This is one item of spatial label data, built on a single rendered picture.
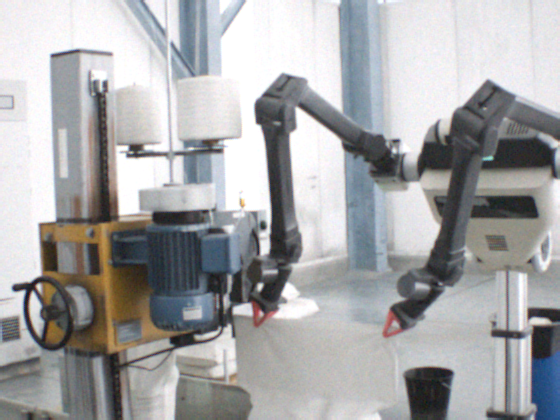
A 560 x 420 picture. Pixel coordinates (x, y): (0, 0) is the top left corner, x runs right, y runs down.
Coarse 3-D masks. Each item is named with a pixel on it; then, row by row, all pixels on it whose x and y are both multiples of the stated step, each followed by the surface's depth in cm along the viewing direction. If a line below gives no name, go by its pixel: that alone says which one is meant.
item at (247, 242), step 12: (216, 216) 225; (228, 216) 229; (252, 216) 239; (240, 228) 234; (240, 240) 234; (252, 240) 239; (240, 252) 234; (252, 252) 239; (240, 276) 236; (240, 288) 236; (240, 300) 236
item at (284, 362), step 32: (288, 320) 217; (320, 320) 216; (256, 352) 224; (288, 352) 217; (320, 352) 211; (352, 352) 208; (384, 352) 204; (256, 384) 225; (288, 384) 217; (320, 384) 212; (352, 384) 208; (384, 384) 204; (256, 416) 217; (288, 416) 211; (320, 416) 207; (352, 416) 204
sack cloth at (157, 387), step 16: (128, 352) 248; (144, 352) 243; (160, 368) 241; (144, 384) 239; (160, 384) 241; (176, 384) 248; (144, 400) 239; (160, 400) 242; (144, 416) 240; (160, 416) 243
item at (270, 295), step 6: (264, 288) 218; (270, 288) 217; (276, 288) 216; (282, 288) 217; (252, 294) 218; (258, 294) 219; (264, 294) 218; (270, 294) 217; (276, 294) 217; (258, 300) 216; (264, 300) 217; (270, 300) 218; (276, 300) 218; (282, 300) 221; (264, 306) 215; (270, 306) 216
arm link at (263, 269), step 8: (296, 248) 212; (256, 256) 212; (264, 256) 213; (272, 256) 214; (280, 256) 216; (296, 256) 213; (256, 264) 210; (264, 264) 210; (272, 264) 212; (248, 272) 212; (256, 272) 210; (264, 272) 209; (272, 272) 211; (256, 280) 210; (264, 280) 210; (272, 280) 213
